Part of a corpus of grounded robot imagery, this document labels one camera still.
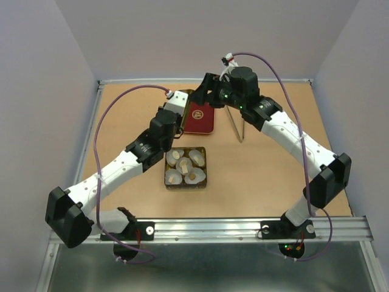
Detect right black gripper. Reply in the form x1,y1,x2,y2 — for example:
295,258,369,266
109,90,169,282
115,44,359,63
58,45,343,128
187,73,245,111

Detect gold tin lid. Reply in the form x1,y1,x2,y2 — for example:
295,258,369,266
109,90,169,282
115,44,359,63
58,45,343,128
179,89,194,134

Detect rectangular white chocolate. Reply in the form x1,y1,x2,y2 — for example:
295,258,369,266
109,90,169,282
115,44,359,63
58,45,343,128
194,156,204,166

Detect steel serving tongs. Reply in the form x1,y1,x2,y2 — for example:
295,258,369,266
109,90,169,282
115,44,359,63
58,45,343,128
225,106,246,144

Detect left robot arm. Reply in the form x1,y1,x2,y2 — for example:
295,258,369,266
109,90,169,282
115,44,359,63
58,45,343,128
45,104,185,248

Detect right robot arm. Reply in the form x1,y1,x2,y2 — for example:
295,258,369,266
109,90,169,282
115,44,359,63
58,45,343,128
190,66,351,237

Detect oval white chocolate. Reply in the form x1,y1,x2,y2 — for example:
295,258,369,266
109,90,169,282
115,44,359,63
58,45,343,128
172,151,181,160

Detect chocolate tin base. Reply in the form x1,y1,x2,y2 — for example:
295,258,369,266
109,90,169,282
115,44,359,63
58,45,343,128
164,147,208,190

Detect red lacquer tray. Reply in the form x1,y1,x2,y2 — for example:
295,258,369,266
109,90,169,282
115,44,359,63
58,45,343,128
184,103,215,135

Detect top right paper cup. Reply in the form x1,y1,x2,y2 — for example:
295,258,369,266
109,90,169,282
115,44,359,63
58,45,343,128
189,149,205,167

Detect paper cup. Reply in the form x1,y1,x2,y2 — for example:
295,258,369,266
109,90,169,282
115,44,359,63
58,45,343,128
165,149,184,167
184,167,206,185
165,169,182,186
176,157,193,175
189,149,205,167

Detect top left paper cup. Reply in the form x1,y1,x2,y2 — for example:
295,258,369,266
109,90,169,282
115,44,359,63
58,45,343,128
165,149,184,167

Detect centre paper cup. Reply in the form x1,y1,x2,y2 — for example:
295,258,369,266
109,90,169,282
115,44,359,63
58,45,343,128
176,157,193,175

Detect bottom left paper cup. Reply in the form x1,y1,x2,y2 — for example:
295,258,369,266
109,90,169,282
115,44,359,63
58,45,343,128
165,169,182,186

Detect bottom right paper cup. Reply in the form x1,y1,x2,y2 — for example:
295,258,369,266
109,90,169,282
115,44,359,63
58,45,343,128
184,167,206,185

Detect metal front plate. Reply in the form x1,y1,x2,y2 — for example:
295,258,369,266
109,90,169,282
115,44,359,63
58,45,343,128
36,242,388,291

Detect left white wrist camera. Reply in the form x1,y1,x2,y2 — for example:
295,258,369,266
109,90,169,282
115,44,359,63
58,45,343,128
160,90,189,116

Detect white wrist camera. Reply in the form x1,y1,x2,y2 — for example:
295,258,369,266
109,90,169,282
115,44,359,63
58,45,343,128
160,90,189,116
219,52,239,80

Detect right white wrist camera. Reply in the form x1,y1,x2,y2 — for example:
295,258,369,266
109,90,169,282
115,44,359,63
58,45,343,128
219,52,239,80

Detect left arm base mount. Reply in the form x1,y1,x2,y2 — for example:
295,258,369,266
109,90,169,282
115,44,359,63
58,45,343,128
100,207,155,264

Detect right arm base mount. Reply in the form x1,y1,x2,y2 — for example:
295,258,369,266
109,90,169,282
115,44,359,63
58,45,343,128
256,218,316,260

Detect aluminium mounting rail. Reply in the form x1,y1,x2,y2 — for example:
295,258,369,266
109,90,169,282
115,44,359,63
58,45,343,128
50,215,373,244

